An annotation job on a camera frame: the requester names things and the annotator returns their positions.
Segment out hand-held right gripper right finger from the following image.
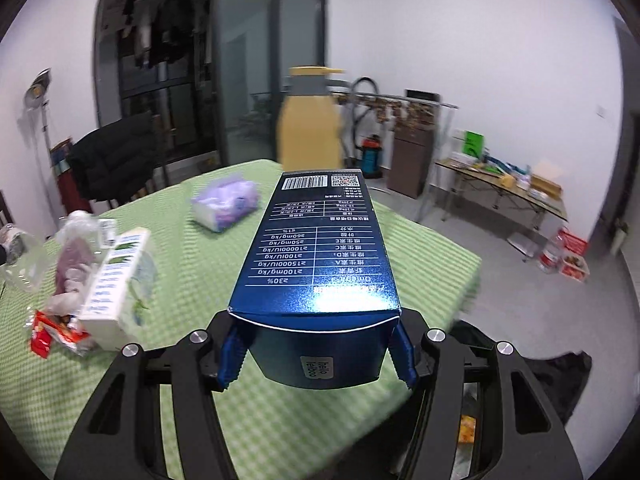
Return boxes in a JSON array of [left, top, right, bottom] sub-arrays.
[[385, 307, 586, 480]]

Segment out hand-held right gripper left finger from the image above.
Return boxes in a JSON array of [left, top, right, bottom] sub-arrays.
[[54, 310, 251, 480]]

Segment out blue carton box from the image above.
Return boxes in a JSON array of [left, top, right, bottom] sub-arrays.
[[227, 170, 403, 391]]

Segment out green checkered tablecloth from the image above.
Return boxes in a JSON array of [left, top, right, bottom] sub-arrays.
[[0, 159, 483, 480]]

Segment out white green carton box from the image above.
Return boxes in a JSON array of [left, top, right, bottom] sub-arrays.
[[79, 229, 158, 351]]

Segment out purple tissue pack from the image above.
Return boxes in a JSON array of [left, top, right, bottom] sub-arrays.
[[191, 176, 263, 233]]

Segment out grey metal plate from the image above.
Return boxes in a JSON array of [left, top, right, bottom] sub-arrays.
[[507, 232, 543, 263]]

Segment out clear plastic bottle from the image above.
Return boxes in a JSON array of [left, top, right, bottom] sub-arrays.
[[539, 240, 563, 275]]

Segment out red snack wrapper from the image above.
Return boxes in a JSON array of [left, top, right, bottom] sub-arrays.
[[27, 309, 95, 359]]

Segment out clear plastic bag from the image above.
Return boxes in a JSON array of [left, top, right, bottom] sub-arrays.
[[47, 210, 119, 317]]

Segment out brown cabinet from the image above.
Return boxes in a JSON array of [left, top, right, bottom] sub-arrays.
[[387, 125, 433, 200]]

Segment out folding table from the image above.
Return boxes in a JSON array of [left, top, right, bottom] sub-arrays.
[[434, 157, 570, 246]]

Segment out red blue vacuum cleaner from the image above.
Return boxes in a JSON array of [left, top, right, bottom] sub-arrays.
[[345, 77, 386, 180]]

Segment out pile of small table items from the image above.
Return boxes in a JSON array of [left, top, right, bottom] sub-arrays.
[[450, 152, 532, 183]]

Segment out green paper bag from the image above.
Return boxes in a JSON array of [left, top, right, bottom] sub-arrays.
[[462, 131, 486, 158]]

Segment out cardboard box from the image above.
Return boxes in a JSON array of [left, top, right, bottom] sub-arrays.
[[530, 172, 565, 200]]

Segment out clear plastic container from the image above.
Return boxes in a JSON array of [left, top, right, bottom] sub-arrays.
[[0, 224, 47, 293]]

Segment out red hanging cloth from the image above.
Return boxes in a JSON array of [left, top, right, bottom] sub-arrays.
[[50, 140, 93, 216]]

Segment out black puffer jacket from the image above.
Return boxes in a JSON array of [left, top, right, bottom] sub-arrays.
[[66, 112, 161, 211]]

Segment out yellow thermos jug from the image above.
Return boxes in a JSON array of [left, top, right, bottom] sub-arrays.
[[275, 66, 348, 171]]

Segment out metal drying rack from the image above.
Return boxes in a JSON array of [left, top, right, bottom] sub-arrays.
[[332, 87, 460, 223]]

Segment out sliding glass door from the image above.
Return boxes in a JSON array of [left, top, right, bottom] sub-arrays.
[[95, 0, 332, 173]]

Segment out studio lamp on stand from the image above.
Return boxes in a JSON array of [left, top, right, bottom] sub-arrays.
[[24, 69, 63, 241]]

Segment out hanging clothes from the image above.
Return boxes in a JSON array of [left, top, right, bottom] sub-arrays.
[[102, 0, 213, 68]]

